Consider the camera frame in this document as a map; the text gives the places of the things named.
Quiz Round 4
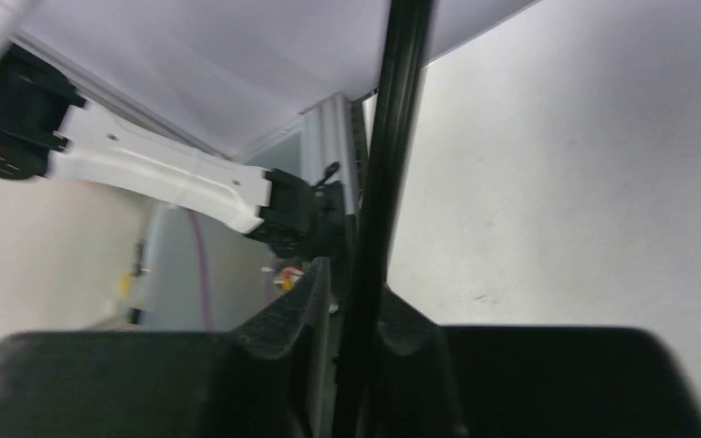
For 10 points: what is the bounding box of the purple umbrella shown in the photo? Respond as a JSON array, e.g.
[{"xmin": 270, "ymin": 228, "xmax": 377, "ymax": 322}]
[{"xmin": 331, "ymin": 1, "xmax": 435, "ymax": 437}]

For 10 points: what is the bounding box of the aluminium mounting rail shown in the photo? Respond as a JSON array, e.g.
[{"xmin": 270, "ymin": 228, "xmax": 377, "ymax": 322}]
[{"xmin": 301, "ymin": 93, "xmax": 368, "ymax": 214}]

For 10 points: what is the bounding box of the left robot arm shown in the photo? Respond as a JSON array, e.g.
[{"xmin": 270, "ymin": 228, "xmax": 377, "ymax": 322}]
[{"xmin": 0, "ymin": 44, "xmax": 347, "ymax": 260}]

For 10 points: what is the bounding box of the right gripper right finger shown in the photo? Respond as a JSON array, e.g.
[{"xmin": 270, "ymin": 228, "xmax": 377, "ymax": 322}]
[{"xmin": 374, "ymin": 292, "xmax": 701, "ymax": 437}]

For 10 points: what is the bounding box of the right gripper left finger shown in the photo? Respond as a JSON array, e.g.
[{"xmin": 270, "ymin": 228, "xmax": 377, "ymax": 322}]
[{"xmin": 0, "ymin": 257, "xmax": 330, "ymax": 437}]

